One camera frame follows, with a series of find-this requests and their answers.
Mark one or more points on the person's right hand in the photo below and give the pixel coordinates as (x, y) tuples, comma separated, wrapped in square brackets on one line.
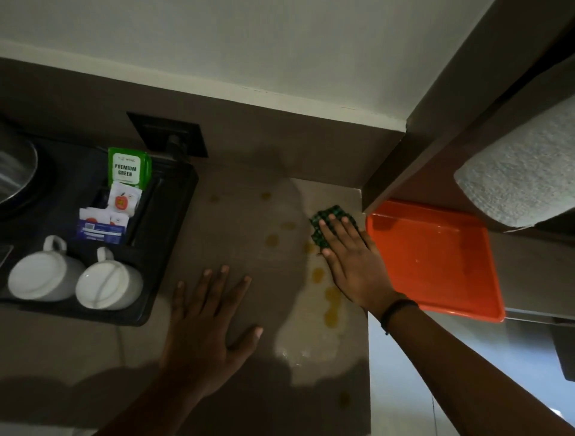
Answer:
[(359, 274)]

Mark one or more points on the person's left hand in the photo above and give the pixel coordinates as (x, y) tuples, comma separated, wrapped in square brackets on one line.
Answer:
[(197, 341)]

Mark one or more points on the person's left little finger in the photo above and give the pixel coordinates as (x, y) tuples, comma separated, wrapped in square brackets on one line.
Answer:
[(180, 301)]

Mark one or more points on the person's right thumb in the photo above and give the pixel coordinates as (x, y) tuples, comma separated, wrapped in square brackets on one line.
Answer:
[(330, 263)]

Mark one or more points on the person's left middle finger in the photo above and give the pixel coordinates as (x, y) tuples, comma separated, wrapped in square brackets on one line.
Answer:
[(220, 289)]

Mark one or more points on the person's left thumb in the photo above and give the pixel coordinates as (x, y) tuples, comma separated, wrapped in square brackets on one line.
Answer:
[(247, 342)]

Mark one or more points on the person's right middle finger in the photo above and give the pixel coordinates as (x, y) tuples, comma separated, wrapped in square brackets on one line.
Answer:
[(339, 229)]

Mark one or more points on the green checked cleaning cloth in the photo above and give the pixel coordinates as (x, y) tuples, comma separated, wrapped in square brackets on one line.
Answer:
[(317, 236)]

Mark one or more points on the person's right forearm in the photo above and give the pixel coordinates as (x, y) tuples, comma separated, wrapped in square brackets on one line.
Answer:
[(449, 373)]

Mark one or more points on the person's left forearm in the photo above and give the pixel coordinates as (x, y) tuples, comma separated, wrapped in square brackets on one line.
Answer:
[(152, 413)]

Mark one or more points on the yellow liquid spill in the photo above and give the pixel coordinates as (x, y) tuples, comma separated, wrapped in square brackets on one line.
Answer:
[(332, 316)]

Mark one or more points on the white ceramic cup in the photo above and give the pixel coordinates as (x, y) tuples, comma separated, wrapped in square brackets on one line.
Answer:
[(108, 285), (38, 276)]

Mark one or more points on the black wristband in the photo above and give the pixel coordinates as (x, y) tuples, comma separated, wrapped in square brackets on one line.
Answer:
[(397, 307)]

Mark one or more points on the black serving tray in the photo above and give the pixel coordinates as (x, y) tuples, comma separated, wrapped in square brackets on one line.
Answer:
[(170, 215)]

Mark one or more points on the orange plastic tray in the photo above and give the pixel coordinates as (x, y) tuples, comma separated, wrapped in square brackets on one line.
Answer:
[(431, 260)]

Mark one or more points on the white sachet with red print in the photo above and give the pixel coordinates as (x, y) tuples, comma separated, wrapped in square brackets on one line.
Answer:
[(123, 200), (96, 216)]

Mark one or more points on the green tea packet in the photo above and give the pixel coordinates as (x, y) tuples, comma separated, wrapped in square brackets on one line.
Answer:
[(125, 168)]

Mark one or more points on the brown wooden shelf unit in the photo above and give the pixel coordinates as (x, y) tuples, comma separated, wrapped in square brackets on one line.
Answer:
[(449, 112)]

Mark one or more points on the grey folded towel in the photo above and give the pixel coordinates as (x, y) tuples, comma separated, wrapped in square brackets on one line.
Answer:
[(521, 175)]

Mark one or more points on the steel kettle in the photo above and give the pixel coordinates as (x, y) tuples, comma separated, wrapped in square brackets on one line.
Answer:
[(13, 173)]

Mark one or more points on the black wall socket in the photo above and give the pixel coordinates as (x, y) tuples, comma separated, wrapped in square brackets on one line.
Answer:
[(148, 128)]

